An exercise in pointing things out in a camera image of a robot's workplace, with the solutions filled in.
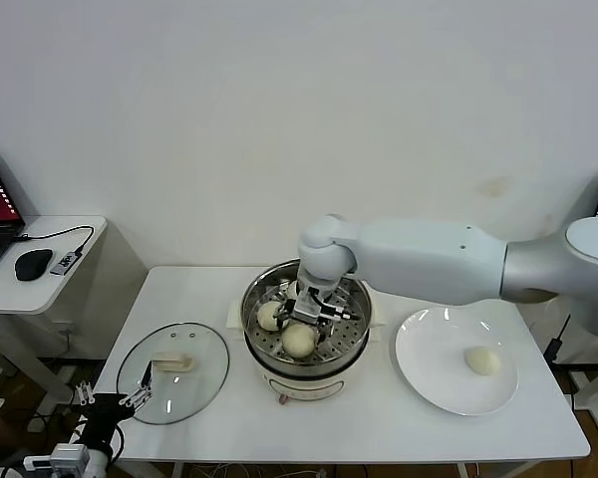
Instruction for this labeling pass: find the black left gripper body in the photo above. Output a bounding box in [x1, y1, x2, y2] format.
[81, 391, 134, 440]

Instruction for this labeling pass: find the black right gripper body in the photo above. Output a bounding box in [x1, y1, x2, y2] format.
[301, 272, 344, 300]

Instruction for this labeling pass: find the glass lid with cream handle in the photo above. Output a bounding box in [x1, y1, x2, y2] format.
[116, 322, 230, 426]

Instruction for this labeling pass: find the small black usb hub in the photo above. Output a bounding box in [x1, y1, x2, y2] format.
[49, 251, 79, 278]

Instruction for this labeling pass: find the black computer mouse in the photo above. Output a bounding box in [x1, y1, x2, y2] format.
[13, 247, 54, 283]

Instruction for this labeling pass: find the black usb cable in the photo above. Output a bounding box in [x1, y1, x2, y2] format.
[13, 225, 95, 250]

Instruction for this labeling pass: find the stainless steel steamer basket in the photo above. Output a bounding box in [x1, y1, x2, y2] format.
[241, 257, 374, 372]

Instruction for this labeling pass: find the cream electric cooker base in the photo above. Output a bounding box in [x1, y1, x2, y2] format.
[226, 296, 389, 405]

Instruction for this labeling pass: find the white round plate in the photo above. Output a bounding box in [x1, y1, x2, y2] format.
[395, 307, 520, 417]

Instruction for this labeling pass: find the white side table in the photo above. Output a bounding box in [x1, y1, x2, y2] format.
[0, 214, 150, 417]

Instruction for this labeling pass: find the black power adapter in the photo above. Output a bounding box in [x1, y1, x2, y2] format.
[545, 338, 565, 367]

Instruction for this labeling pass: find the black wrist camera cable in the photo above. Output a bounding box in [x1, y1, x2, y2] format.
[318, 293, 354, 321]

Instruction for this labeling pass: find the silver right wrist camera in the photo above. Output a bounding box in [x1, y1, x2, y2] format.
[292, 287, 331, 326]

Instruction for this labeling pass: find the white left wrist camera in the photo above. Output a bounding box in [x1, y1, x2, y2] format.
[22, 444, 90, 472]

